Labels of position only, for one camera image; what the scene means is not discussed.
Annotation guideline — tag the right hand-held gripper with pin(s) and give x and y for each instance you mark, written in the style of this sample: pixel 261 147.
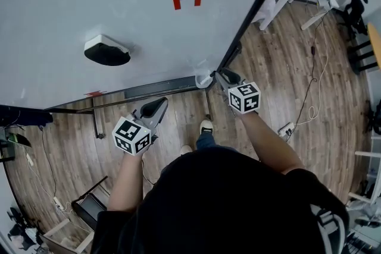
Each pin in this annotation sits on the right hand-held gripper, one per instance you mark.
pixel 244 98

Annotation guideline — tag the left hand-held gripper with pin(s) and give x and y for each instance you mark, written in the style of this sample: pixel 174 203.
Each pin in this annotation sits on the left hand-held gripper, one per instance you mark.
pixel 131 135

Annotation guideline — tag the white cup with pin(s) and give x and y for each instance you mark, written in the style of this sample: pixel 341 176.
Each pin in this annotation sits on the white cup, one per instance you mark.
pixel 200 84

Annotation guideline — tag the person's left forearm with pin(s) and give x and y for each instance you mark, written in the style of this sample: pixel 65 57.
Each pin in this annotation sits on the person's left forearm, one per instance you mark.
pixel 126 184

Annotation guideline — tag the person's right forearm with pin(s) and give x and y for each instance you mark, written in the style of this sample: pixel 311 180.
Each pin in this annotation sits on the person's right forearm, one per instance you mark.
pixel 268 142

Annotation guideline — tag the black fabric-covered white block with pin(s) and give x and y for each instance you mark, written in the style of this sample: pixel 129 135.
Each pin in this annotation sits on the black fabric-covered white block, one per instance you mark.
pixel 107 55

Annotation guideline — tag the person's white shoe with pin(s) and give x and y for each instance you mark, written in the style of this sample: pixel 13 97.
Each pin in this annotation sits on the person's white shoe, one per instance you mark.
pixel 206 126
pixel 186 149

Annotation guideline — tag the person's blue jeans leg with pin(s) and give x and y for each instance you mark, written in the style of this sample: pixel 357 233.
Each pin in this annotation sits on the person's blue jeans leg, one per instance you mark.
pixel 206 139

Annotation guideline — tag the white power strip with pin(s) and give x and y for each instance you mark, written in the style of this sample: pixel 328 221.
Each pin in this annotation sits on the white power strip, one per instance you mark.
pixel 58 203
pixel 29 159
pixel 286 129

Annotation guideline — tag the person's black shirt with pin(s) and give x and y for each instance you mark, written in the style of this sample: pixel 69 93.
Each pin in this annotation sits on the person's black shirt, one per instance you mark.
pixel 214 205

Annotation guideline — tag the green black flat panel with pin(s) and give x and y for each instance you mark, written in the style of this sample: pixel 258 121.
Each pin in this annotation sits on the green black flat panel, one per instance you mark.
pixel 19 139

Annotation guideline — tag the black tripod stand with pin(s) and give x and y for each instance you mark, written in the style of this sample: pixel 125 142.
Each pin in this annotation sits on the black tripod stand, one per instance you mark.
pixel 375 116

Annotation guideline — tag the yellow round table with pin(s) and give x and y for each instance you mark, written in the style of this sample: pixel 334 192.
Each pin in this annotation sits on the yellow round table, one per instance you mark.
pixel 374 41

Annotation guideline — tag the white shelf frame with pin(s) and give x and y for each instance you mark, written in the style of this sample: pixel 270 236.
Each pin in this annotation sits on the white shelf frame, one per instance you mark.
pixel 367 154

